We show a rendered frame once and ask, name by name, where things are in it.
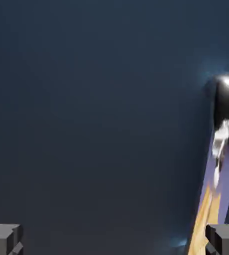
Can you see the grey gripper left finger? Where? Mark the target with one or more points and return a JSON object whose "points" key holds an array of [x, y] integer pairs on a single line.
{"points": [[0, 239]]}

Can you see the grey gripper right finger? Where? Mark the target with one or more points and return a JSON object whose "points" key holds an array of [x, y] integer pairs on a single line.
{"points": [[226, 241]]}

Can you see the dark blue cabinet door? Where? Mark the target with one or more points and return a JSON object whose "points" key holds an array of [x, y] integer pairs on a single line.
{"points": [[90, 119]]}

